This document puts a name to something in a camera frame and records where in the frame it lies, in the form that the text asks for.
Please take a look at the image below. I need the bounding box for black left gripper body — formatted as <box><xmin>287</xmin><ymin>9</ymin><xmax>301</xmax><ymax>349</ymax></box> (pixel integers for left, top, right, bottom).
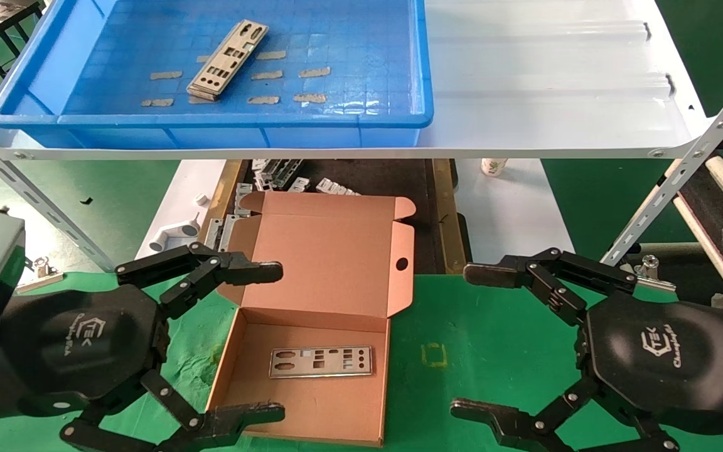
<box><xmin>3</xmin><ymin>284</ymin><xmax>171</xmax><ymax>416</ymax></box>

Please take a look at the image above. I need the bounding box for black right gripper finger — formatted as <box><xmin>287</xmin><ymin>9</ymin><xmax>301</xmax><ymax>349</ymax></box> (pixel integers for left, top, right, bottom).
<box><xmin>450</xmin><ymin>377</ymin><xmax>680</xmax><ymax>452</ymax></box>
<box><xmin>463</xmin><ymin>247</ymin><xmax>638</xmax><ymax>326</ymax></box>

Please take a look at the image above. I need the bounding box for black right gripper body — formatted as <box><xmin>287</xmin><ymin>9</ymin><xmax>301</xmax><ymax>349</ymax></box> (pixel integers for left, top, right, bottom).
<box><xmin>578</xmin><ymin>294</ymin><xmax>723</xmax><ymax>434</ymax></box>

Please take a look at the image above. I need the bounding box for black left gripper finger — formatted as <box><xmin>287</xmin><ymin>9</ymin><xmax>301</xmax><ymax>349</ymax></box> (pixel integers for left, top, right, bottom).
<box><xmin>61</xmin><ymin>369</ymin><xmax>287</xmax><ymax>452</ymax></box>
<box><xmin>115</xmin><ymin>242</ymin><xmax>284</xmax><ymax>318</ymax></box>

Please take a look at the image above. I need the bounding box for silver metal IO shield plate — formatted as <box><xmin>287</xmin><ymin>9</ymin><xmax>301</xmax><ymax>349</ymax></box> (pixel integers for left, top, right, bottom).
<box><xmin>269</xmin><ymin>345</ymin><xmax>373</xmax><ymax>379</ymax></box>

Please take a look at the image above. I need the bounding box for brown cardboard box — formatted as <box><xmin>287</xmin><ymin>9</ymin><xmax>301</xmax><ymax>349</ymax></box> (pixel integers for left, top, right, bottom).
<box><xmin>201</xmin><ymin>191</ymin><xmax>415</xmax><ymax>448</ymax></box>

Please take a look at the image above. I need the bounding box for wooden framed black tray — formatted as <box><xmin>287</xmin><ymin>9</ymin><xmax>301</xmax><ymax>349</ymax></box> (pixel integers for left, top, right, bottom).
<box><xmin>186</xmin><ymin>159</ymin><xmax>475</xmax><ymax>275</ymax></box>

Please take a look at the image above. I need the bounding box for blue plastic tray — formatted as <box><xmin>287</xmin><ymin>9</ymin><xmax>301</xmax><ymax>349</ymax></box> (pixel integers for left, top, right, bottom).
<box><xmin>0</xmin><ymin>0</ymin><xmax>434</xmax><ymax>150</ymax></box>

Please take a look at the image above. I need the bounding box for white plastic pipe fitting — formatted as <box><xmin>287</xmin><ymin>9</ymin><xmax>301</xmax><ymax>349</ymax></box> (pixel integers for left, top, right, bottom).
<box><xmin>148</xmin><ymin>212</ymin><xmax>201</xmax><ymax>253</ymax></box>

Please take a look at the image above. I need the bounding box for silver binder clip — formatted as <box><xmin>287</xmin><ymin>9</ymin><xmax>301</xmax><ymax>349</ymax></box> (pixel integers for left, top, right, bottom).
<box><xmin>18</xmin><ymin>256</ymin><xmax>64</xmax><ymax>294</ymax></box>
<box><xmin>625</xmin><ymin>254</ymin><xmax>677</xmax><ymax>293</ymax></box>

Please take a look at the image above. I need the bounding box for green cloth mat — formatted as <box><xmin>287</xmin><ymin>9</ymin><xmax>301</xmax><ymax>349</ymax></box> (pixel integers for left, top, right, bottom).
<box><xmin>0</xmin><ymin>271</ymin><xmax>723</xmax><ymax>452</ymax></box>

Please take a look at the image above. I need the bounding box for beige round rod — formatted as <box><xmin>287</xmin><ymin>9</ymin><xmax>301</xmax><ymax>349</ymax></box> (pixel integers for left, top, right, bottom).
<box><xmin>672</xmin><ymin>196</ymin><xmax>723</xmax><ymax>278</ymax></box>

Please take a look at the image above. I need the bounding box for grey perforated shelf upright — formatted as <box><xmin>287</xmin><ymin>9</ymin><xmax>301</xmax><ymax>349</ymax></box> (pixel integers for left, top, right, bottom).
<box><xmin>600</xmin><ymin>60</ymin><xmax>723</xmax><ymax>267</ymax></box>
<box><xmin>0</xmin><ymin>122</ymin><xmax>117</xmax><ymax>272</ymax></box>

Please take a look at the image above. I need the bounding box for white metal shelf panel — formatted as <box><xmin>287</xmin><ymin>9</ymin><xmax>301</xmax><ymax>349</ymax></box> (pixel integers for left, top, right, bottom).
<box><xmin>0</xmin><ymin>0</ymin><xmax>714</xmax><ymax>159</ymax></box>

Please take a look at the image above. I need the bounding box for stack of metal plates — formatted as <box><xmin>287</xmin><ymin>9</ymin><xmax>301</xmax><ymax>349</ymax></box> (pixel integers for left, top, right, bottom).
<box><xmin>186</xmin><ymin>19</ymin><xmax>269</xmax><ymax>102</ymax></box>

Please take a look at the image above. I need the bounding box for grey long metal bracket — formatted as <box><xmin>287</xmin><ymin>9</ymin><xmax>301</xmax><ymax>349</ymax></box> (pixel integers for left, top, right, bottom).
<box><xmin>203</xmin><ymin>213</ymin><xmax>241</xmax><ymax>250</ymax></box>

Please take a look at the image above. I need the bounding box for grey notched metal bracket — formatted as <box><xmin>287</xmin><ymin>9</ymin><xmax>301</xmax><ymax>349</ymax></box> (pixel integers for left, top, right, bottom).
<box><xmin>234</xmin><ymin>182</ymin><xmax>255</xmax><ymax>217</ymax></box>

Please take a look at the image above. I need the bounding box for grey metal bracket pile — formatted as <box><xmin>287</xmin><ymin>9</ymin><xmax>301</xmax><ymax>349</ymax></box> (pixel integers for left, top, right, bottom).
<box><xmin>250</xmin><ymin>159</ymin><xmax>304</xmax><ymax>191</ymax></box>

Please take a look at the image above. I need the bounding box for grey ribbed metal bracket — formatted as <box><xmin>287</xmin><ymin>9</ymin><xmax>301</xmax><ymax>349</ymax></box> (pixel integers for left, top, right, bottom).
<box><xmin>316</xmin><ymin>178</ymin><xmax>362</xmax><ymax>196</ymax></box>

